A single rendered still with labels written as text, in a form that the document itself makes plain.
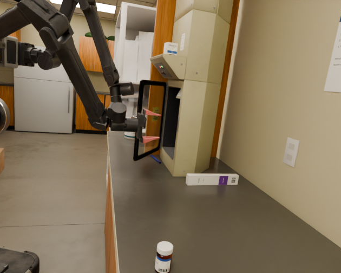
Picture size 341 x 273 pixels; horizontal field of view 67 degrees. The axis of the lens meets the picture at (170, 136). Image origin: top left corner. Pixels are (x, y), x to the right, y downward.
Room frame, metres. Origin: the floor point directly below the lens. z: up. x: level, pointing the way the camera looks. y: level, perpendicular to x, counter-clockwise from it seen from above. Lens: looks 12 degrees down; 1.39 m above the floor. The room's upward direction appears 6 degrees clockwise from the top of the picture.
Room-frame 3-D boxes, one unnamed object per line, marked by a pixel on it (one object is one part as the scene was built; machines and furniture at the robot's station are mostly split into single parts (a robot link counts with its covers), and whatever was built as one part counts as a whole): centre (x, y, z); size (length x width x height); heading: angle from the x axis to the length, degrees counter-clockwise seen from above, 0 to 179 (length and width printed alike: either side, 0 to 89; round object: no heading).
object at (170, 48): (1.28, 0.05, 1.54); 0.05 x 0.05 x 0.06; 23
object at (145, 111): (1.08, 0.09, 1.24); 0.09 x 0.07 x 0.07; 105
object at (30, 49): (1.43, 0.78, 1.45); 0.09 x 0.08 x 0.12; 173
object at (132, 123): (1.06, 0.16, 1.20); 0.07 x 0.07 x 0.10; 15
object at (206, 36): (1.40, -0.11, 1.33); 0.32 x 0.25 x 0.77; 16
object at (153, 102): (1.36, 0.11, 1.19); 0.30 x 0.01 x 0.40; 159
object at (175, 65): (1.35, 0.06, 1.46); 0.32 x 0.12 x 0.10; 16
